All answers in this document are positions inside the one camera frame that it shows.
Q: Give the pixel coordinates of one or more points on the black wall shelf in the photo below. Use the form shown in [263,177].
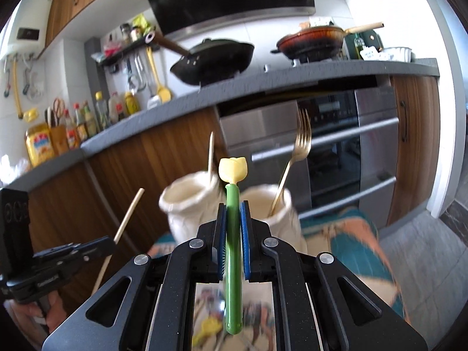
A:
[124,53]

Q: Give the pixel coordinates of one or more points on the short white ceramic utensil jar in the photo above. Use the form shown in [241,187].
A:
[281,223]

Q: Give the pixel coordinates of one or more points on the white water heater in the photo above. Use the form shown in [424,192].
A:
[25,25]

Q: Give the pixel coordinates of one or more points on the row of sauce bottles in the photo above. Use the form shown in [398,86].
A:
[102,117]

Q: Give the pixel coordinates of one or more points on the tall white ceramic utensil jar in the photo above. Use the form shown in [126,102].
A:
[186,208]

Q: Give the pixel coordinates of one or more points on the dark lid spice jar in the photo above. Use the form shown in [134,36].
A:
[125,33]

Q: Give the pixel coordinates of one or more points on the red packet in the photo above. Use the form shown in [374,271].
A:
[111,48]

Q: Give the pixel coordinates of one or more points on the metal whisk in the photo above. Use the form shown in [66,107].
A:
[130,76]

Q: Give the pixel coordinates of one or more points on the green utensil with yellow tulip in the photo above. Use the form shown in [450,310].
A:
[232,263]

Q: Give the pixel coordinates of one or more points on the black wok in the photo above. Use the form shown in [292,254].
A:
[219,58]

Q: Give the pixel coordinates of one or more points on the wooden chopstick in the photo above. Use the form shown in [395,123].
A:
[128,215]
[211,153]

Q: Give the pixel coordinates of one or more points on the red frying pan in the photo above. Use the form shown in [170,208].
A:
[310,42]

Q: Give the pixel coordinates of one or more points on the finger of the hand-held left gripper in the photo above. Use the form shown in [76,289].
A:
[95,248]

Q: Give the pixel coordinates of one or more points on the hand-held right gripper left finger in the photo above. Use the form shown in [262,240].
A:
[221,243]

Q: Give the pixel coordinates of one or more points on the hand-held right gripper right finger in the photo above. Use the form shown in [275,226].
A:
[245,243]

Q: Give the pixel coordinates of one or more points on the dark green container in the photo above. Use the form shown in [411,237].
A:
[360,44]

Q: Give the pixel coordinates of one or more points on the green snack packet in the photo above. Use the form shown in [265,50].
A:
[144,23]

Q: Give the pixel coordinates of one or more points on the narrow wooden base cabinet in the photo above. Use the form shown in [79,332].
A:
[416,153]

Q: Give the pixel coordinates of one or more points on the large yellow oil bottle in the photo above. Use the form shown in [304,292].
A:
[39,146]

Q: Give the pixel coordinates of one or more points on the wooden knife block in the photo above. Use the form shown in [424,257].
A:
[58,139]

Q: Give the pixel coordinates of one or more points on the small spice jar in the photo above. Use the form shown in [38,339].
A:
[136,33]

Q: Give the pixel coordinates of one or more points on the gold fork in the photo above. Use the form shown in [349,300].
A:
[302,142]

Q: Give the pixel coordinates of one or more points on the person's left hand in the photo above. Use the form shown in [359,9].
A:
[55,310]

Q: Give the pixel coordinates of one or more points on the white fluted bowl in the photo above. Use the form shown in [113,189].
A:
[396,55]

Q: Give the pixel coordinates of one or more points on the horse print table mat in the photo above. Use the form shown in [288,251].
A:
[351,234]

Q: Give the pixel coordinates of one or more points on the grey speckled countertop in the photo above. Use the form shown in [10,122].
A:
[256,80]

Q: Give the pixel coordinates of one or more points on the yellow spatula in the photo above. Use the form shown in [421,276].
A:
[162,89]

